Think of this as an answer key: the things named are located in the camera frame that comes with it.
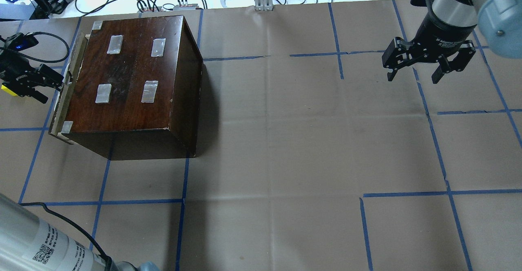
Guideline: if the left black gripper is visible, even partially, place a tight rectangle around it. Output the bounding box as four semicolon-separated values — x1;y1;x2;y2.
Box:
0;50;64;104

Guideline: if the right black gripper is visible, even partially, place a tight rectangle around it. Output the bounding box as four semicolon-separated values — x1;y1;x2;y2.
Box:
382;16;476;84

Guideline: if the light wooden drawer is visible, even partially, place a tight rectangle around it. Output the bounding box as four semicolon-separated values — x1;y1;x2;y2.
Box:
48;31;90;145

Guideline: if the yellow block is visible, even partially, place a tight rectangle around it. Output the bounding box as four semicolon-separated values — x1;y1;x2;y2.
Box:
1;85;18;97

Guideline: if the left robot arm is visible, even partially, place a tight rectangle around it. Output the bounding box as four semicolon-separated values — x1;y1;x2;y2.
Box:
0;195;158;271

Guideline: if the dark wooden drawer cabinet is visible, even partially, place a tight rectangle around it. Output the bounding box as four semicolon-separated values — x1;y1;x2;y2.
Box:
59;15;203;160

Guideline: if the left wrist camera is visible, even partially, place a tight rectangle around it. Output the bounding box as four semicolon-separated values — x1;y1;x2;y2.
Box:
4;33;39;51

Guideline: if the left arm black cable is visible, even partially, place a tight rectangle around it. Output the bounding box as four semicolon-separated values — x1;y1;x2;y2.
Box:
20;202;119;265

